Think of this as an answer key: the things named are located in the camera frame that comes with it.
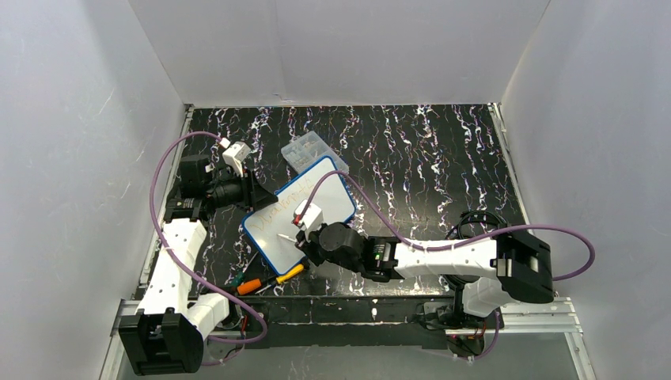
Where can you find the clear plastic organizer box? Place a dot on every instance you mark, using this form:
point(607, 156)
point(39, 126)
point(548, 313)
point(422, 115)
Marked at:
point(307, 149)

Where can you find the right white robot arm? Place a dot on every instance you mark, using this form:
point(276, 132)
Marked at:
point(506, 267)

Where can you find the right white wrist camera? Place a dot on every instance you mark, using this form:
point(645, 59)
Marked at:
point(308, 217)

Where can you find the white marker pen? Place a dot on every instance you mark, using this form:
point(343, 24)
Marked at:
point(286, 237)

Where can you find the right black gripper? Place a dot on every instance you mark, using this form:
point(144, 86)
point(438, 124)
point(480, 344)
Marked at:
point(312, 244)

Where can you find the aluminium frame rail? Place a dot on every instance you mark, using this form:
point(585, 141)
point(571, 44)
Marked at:
point(386, 321)

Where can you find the orange-handled screwdriver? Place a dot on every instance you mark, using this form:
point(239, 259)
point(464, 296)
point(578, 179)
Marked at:
point(257, 285)

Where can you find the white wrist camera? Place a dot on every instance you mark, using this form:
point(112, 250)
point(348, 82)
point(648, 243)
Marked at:
point(308, 217)
point(234, 155)

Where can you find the yellow-handled screwdriver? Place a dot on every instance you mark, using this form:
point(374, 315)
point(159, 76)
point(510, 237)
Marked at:
point(291, 272)

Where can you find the blue-framed whiteboard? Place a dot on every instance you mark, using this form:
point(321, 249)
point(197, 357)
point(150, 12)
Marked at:
point(265, 227)

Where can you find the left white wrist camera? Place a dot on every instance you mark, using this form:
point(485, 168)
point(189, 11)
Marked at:
point(234, 155)

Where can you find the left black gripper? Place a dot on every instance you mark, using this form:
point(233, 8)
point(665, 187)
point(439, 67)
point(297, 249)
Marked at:
point(252, 190)

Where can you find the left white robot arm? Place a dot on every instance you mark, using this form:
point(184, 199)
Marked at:
point(167, 333)

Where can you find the green-handled screwdriver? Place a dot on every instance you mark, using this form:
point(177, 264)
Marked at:
point(239, 278)

